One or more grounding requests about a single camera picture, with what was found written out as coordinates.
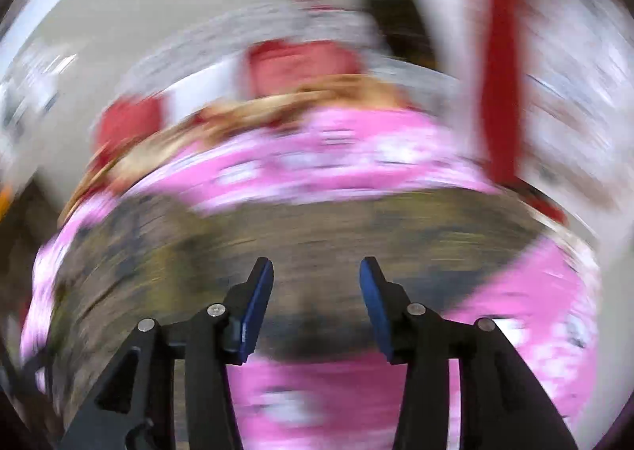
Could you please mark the white plastic chair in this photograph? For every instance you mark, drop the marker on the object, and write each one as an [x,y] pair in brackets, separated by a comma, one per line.
[459,30]

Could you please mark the white folded cloth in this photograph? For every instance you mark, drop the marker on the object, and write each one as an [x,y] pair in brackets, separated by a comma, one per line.
[198,93]

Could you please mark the red cloth on chair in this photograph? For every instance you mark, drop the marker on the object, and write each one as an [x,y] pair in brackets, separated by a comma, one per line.
[500,111]

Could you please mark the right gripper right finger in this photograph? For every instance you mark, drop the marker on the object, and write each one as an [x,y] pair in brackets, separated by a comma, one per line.
[502,404]

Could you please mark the floral white pillow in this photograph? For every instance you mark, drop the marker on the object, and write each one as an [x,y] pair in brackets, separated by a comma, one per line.
[208,55]

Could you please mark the red ruffled cushion left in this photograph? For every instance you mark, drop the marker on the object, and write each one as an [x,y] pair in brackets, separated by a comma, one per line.
[127,120]

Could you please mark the brown floral patterned garment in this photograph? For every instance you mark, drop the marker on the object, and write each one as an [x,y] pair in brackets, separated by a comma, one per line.
[151,257]

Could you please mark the dark wooden headboard table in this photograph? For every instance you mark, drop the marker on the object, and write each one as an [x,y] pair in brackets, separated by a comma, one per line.
[403,29]

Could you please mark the red cushion right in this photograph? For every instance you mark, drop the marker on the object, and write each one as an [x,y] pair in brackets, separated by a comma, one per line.
[276,66]

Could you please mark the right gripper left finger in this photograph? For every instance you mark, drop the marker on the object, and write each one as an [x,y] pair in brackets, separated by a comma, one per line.
[130,406]

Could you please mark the red gold satin blanket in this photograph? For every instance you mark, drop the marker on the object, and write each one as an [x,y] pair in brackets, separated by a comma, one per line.
[116,167]

